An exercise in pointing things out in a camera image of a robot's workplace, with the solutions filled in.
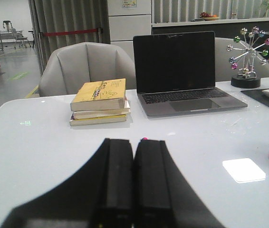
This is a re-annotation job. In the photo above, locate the middle book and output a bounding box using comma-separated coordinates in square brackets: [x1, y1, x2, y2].
[71, 100, 130, 119]

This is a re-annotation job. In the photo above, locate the yellow book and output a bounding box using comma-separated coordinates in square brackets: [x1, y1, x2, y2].
[70, 78, 126, 112]
[69, 114, 127, 126]

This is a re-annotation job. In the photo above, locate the left grey chair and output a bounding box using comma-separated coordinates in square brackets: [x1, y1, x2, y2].
[38, 42, 136, 96]

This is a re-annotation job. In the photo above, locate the fruit bowl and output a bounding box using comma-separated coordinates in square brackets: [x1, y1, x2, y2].
[200, 12, 220, 21]

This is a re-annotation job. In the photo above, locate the ferris wheel desk ornament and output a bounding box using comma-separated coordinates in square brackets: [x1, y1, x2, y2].
[226, 26, 269, 88]

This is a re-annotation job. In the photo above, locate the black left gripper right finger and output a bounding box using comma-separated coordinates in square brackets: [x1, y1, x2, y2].
[134, 140, 223, 228]

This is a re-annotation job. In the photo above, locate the white cabinet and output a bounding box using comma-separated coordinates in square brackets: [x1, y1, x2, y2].
[107, 0, 153, 62]

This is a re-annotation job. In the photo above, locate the right grey chair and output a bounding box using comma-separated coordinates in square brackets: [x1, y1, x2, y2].
[214, 37, 269, 83]

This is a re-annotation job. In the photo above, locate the bottom yellow book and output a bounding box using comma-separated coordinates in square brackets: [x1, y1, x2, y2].
[69, 114, 127, 126]

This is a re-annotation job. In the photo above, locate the grey laptop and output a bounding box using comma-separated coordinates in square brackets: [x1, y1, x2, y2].
[133, 31, 247, 116]

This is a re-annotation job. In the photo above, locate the black mouse pad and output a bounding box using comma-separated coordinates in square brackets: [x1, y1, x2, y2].
[241, 89, 269, 107]

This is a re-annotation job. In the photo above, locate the top yellow book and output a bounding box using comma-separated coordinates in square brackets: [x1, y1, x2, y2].
[70, 78, 126, 112]

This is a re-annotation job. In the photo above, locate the grey chair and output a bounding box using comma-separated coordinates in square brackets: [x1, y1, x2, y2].
[214, 37, 269, 83]
[38, 42, 136, 96]

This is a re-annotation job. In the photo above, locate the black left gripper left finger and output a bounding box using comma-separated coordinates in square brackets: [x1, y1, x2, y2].
[1, 139, 133, 228]

